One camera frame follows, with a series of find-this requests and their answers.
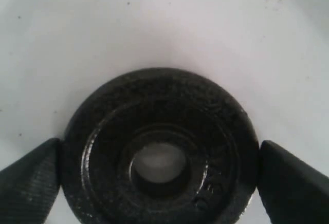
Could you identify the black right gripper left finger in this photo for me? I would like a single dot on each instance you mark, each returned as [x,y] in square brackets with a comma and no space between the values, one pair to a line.
[30,185]

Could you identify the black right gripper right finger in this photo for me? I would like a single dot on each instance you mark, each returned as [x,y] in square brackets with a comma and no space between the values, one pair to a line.
[291,191]

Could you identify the black weight plate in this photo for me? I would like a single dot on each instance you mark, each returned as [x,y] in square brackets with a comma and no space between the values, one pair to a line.
[159,145]

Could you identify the white rectangular plastic tray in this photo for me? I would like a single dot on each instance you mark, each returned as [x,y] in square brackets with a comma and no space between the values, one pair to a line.
[270,55]

